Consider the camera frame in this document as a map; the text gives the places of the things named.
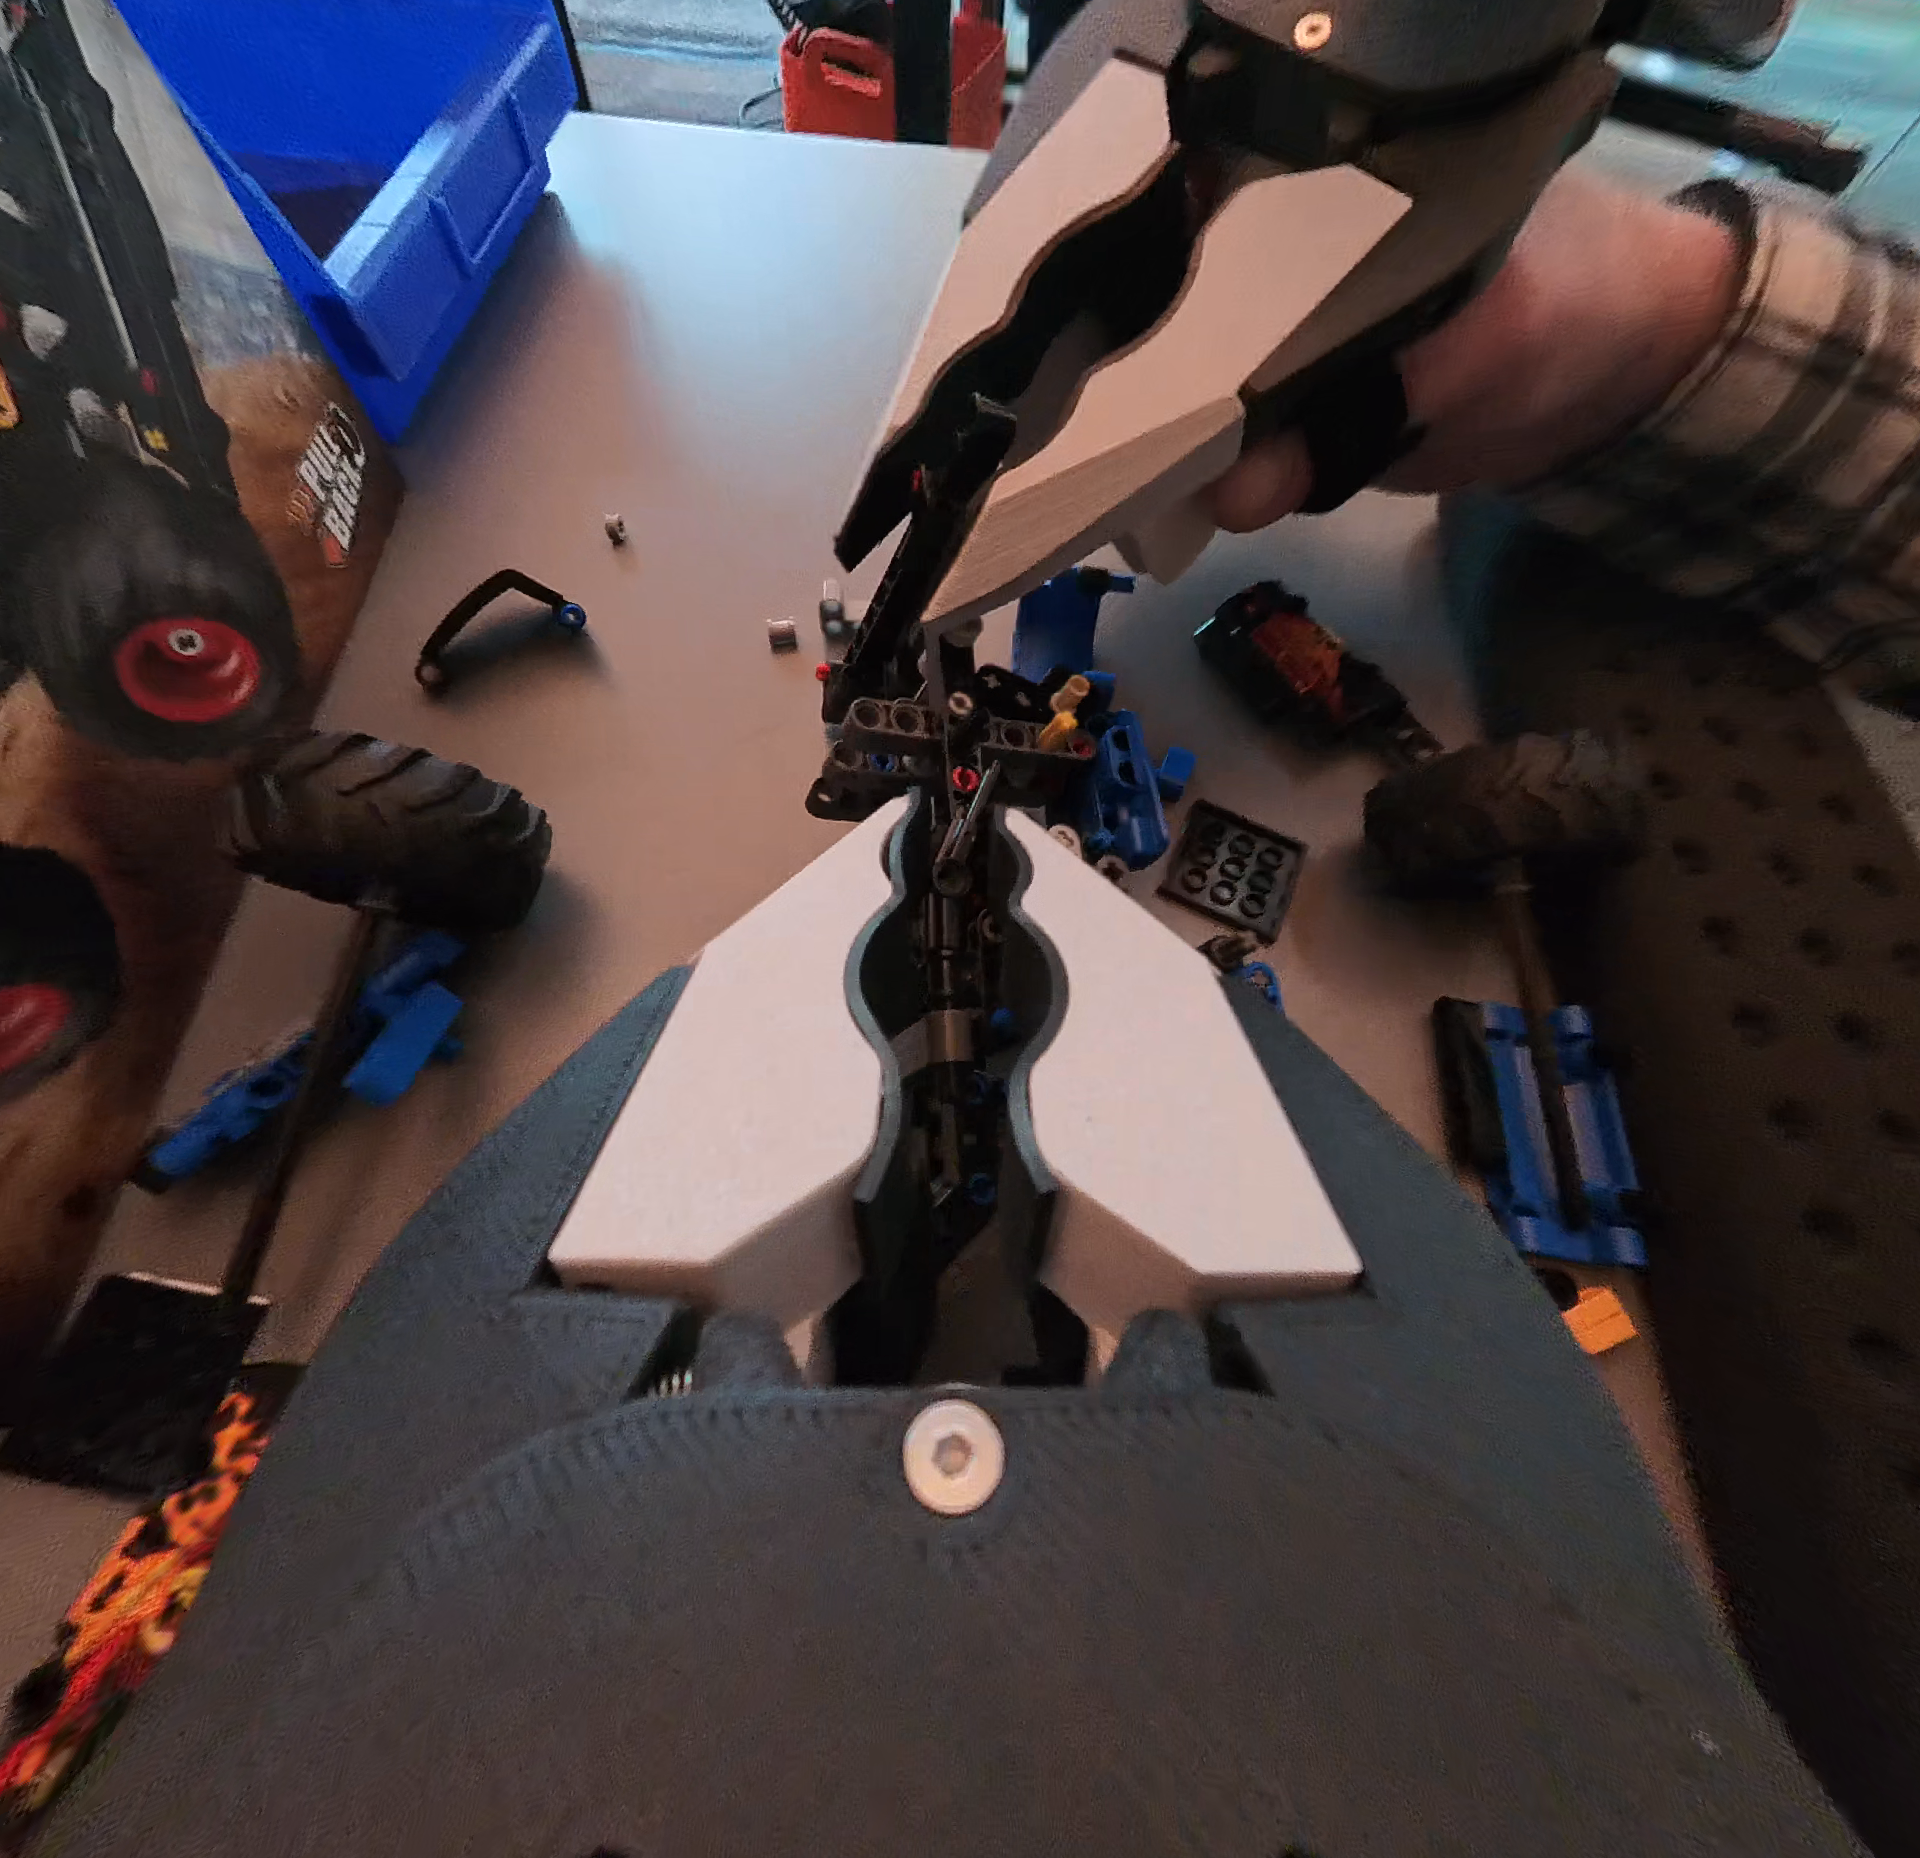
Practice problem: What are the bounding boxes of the person's right forearm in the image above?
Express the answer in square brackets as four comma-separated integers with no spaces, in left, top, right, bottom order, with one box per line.
[1500,185,1920,722]

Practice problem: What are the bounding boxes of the blue storage bin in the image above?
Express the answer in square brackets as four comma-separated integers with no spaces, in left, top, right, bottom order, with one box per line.
[75,0,579,442]

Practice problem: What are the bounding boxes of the black plate with round holes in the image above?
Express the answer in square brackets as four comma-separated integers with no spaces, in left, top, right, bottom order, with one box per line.
[1161,800,1308,945]

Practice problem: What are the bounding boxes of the black tyre on axle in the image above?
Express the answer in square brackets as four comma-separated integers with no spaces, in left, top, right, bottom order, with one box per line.
[211,731,552,1306]
[1363,731,1649,1233]

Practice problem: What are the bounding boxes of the grey desk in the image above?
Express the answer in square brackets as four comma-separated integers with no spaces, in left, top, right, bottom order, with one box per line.
[0,111,1697,1740]

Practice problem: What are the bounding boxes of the black panel with orange print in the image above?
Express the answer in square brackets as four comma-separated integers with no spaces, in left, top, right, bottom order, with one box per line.
[0,1379,275,1800]

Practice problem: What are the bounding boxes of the blue body panel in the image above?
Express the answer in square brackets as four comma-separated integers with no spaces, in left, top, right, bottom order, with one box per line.
[1437,996,1653,1269]

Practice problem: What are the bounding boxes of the toy truck chassis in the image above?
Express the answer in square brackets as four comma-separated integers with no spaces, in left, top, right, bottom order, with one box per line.
[802,396,1201,1246]

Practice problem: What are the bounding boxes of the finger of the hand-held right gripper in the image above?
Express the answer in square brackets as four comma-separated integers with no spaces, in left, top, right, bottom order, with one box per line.
[916,160,1417,637]
[831,55,1188,570]

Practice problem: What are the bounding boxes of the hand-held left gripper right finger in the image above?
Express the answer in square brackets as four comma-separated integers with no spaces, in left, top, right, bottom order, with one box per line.
[1003,807,1366,1345]

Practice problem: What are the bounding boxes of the red plastic canister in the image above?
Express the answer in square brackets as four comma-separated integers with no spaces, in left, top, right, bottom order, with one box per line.
[780,0,1006,151]

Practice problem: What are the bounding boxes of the toy truck set box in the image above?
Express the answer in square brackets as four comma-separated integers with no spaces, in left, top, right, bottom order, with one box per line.
[0,0,406,1381]

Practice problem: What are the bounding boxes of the person's right hand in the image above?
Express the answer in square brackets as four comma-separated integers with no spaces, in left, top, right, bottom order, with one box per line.
[1208,171,1757,536]

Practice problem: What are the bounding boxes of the blue beam piece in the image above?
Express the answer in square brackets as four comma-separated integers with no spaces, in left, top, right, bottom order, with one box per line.
[141,929,468,1186]

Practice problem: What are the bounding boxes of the black arch piece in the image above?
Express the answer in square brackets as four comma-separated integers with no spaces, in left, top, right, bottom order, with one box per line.
[416,569,591,698]

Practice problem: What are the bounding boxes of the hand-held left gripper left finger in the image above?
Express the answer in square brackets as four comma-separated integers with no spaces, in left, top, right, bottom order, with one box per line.
[547,797,919,1337]

